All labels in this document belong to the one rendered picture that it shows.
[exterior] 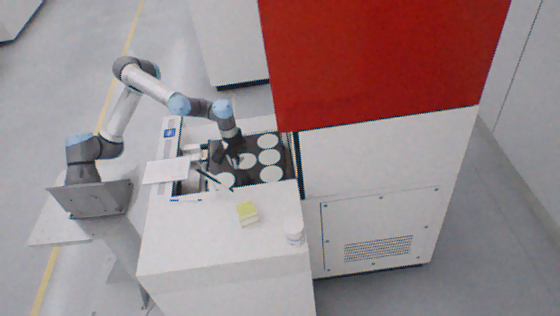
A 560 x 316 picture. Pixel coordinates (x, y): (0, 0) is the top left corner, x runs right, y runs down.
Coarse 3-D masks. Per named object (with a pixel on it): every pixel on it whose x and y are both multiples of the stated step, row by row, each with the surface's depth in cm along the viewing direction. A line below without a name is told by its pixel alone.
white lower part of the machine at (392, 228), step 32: (352, 192) 174; (384, 192) 176; (416, 192) 178; (448, 192) 180; (320, 224) 189; (352, 224) 191; (384, 224) 194; (416, 224) 196; (320, 256) 210; (352, 256) 213; (384, 256) 216; (416, 256) 219
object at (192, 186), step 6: (192, 168) 186; (198, 168) 186; (192, 174) 184; (198, 174) 183; (186, 180) 181; (192, 180) 181; (198, 180) 181; (186, 186) 179; (192, 186) 179; (198, 186) 178; (186, 192) 176; (192, 192) 176; (198, 192) 176
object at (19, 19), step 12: (0, 0) 476; (12, 0) 498; (24, 0) 524; (36, 0) 551; (0, 12) 472; (12, 12) 495; (24, 12) 520; (0, 24) 475; (12, 24) 491; (24, 24) 515; (0, 36) 485; (12, 36) 488
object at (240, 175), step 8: (248, 136) 195; (256, 136) 194; (216, 144) 193; (248, 144) 191; (256, 144) 190; (280, 144) 188; (248, 152) 187; (256, 152) 186; (280, 152) 185; (224, 160) 185; (280, 160) 181; (216, 168) 182; (224, 168) 181; (232, 168) 181; (256, 168) 179; (280, 168) 178; (240, 176) 177; (248, 176) 176; (256, 176) 176; (240, 184) 174; (248, 184) 173; (256, 184) 172
